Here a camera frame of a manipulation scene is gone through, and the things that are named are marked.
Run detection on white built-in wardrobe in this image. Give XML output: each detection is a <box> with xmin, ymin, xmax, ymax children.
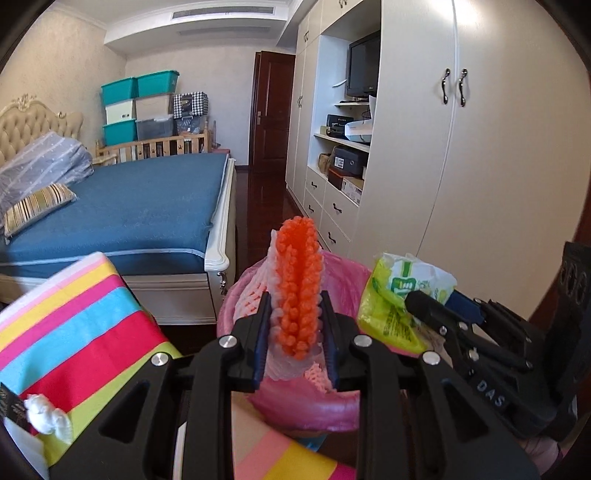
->
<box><xmin>284</xmin><ymin>0</ymin><xmax>591</xmax><ymax>324</ymax></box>

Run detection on black printed card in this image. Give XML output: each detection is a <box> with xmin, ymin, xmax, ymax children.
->
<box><xmin>0</xmin><ymin>382</ymin><xmax>28</xmax><ymax>423</ymax></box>

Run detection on pink foam fruit net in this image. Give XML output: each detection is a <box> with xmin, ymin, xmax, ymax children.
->
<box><xmin>233</xmin><ymin>228</ymin><xmax>345</xmax><ymax>395</ymax></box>

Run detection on dark clear bag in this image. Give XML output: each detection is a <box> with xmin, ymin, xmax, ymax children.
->
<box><xmin>175</xmin><ymin>115</ymin><xmax>208</xmax><ymax>137</ymax></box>

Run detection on bed with blue mattress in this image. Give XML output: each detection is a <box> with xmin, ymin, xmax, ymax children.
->
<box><xmin>0</xmin><ymin>152</ymin><xmax>238</xmax><ymax>324</ymax></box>

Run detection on beige storage box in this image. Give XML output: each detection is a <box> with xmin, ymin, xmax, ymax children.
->
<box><xmin>135</xmin><ymin>93</ymin><xmax>175</xmax><ymax>121</ymax></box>

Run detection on white storage box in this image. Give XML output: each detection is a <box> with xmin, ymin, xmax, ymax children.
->
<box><xmin>105</xmin><ymin>99</ymin><xmax>137</xmax><ymax>124</ymax></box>

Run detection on white tissue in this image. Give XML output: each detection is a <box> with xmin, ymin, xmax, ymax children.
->
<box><xmin>23</xmin><ymin>393</ymin><xmax>72</xmax><ymax>444</ymax></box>

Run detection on cardboard shoe box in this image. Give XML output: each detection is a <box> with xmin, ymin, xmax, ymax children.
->
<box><xmin>327</xmin><ymin>167</ymin><xmax>365</xmax><ymax>206</ymax></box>

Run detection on orange foam fruit net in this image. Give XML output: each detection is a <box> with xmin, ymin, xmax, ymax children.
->
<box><xmin>272</xmin><ymin>217</ymin><xmax>325</xmax><ymax>361</ymax></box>

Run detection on dark carved wooden chair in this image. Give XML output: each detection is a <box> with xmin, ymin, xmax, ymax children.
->
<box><xmin>526</xmin><ymin>240</ymin><xmax>591</xmax><ymax>444</ymax></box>

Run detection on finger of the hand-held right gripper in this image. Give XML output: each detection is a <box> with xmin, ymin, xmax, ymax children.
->
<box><xmin>444</xmin><ymin>287</ymin><xmax>548</xmax><ymax>352</ymax></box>
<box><xmin>405</xmin><ymin>290</ymin><xmax>534</xmax><ymax>372</ymax></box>

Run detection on dark small safe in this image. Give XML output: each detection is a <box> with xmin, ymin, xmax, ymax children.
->
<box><xmin>330</xmin><ymin>145</ymin><xmax>369</xmax><ymax>176</ymax></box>

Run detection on grey clear storage box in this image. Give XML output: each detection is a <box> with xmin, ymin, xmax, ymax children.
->
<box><xmin>136</xmin><ymin>116</ymin><xmax>176</xmax><ymax>140</ymax></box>

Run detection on black electronic device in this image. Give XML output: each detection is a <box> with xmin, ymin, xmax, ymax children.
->
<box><xmin>325</xmin><ymin>113</ymin><xmax>354</xmax><ymax>134</ymax></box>

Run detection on checkered black white bag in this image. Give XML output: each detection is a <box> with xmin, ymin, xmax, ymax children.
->
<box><xmin>173</xmin><ymin>91</ymin><xmax>208</xmax><ymax>117</ymax></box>

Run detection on striped pillow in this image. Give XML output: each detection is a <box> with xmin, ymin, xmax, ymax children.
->
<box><xmin>2</xmin><ymin>183</ymin><xmax>78</xmax><ymax>238</ymax></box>

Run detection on dark wooden door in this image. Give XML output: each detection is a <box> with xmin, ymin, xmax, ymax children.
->
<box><xmin>249</xmin><ymin>51</ymin><xmax>296</xmax><ymax>172</ymax></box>

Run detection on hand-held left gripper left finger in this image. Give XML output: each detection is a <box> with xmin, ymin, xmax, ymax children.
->
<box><xmin>48</xmin><ymin>291</ymin><xmax>273</xmax><ymax>480</ymax></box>

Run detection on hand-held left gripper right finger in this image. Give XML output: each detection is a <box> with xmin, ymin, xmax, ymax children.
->
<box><xmin>318</xmin><ymin>293</ymin><xmax>541</xmax><ymax>480</ymax></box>

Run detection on grey blue folded duvet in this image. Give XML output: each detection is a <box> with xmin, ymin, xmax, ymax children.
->
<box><xmin>0</xmin><ymin>130</ymin><xmax>94</xmax><ymax>217</ymax></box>

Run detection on beige tufted headboard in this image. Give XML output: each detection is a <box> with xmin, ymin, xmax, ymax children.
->
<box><xmin>0</xmin><ymin>93</ymin><xmax>85</xmax><ymax>167</ymax></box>

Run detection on black television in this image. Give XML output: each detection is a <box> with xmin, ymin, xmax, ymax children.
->
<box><xmin>346</xmin><ymin>30</ymin><xmax>382</xmax><ymax>99</ymax></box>

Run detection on striped colourful tablecloth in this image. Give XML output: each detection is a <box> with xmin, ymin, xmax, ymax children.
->
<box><xmin>0</xmin><ymin>251</ymin><xmax>358</xmax><ymax>480</ymax></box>

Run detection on green tissue packet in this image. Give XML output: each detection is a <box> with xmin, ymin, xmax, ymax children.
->
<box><xmin>356</xmin><ymin>251</ymin><xmax>458</xmax><ymax>356</ymax></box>

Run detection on teal storage box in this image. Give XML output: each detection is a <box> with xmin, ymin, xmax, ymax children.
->
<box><xmin>136</xmin><ymin>70</ymin><xmax>180</xmax><ymax>99</ymax></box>
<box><xmin>100</xmin><ymin>78</ymin><xmax>139</xmax><ymax>106</ymax></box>
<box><xmin>102</xmin><ymin>119</ymin><xmax>138</xmax><ymax>146</ymax></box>

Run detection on wooden crib rail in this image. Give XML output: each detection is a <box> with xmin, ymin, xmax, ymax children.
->
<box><xmin>95</xmin><ymin>129</ymin><xmax>213</xmax><ymax>164</ymax></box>

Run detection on ceiling air vent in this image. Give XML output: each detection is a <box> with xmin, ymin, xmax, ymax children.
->
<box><xmin>171</xmin><ymin>6</ymin><xmax>275</xmax><ymax>21</ymax></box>

